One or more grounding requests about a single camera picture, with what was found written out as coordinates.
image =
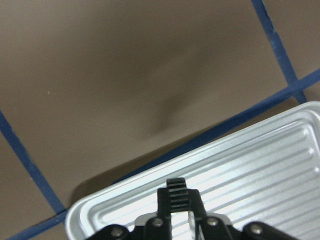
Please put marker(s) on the silver ribbed metal tray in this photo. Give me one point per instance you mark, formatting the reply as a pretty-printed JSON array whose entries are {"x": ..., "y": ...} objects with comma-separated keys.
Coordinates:
[{"x": 268, "y": 172}]

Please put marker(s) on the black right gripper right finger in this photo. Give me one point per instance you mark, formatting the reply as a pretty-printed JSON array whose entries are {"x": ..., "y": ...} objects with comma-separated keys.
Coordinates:
[{"x": 197, "y": 215}]

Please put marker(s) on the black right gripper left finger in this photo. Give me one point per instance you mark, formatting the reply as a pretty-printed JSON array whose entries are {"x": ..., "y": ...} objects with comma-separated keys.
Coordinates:
[{"x": 163, "y": 216}]

